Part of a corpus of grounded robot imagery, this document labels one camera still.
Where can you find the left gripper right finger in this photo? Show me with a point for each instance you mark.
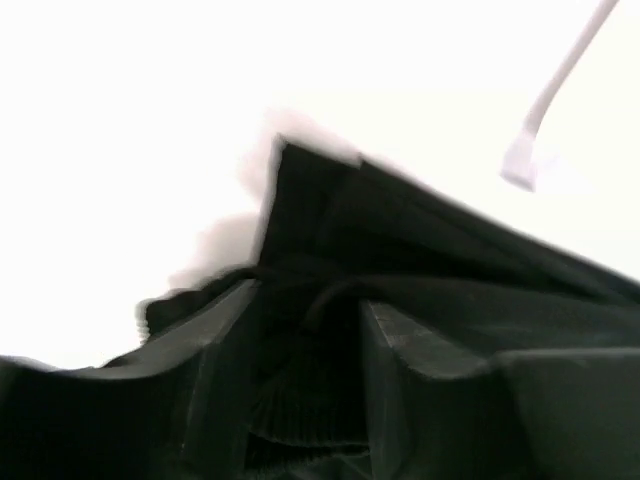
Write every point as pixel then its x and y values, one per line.
pixel 436 410

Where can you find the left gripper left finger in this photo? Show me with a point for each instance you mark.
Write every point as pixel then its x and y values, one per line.
pixel 176 408

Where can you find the black trousers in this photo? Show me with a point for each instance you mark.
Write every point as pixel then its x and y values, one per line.
pixel 342 235

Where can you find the white metal clothes rack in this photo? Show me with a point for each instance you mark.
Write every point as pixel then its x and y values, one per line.
pixel 521 165

